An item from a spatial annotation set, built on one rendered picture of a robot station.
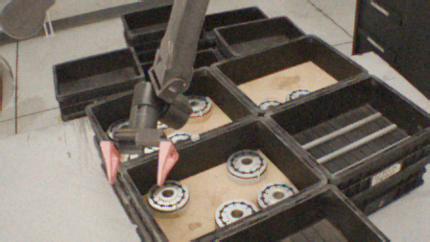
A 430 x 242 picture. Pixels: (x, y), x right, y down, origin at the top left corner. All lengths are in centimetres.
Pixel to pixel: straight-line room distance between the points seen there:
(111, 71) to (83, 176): 99
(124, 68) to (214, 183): 129
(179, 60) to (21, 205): 79
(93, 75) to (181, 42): 156
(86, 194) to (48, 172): 18
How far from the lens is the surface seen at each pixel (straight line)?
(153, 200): 123
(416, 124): 146
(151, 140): 95
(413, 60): 269
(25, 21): 83
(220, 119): 150
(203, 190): 128
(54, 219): 148
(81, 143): 171
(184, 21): 91
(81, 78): 247
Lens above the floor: 173
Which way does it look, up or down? 37 degrees down
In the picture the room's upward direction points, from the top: 4 degrees counter-clockwise
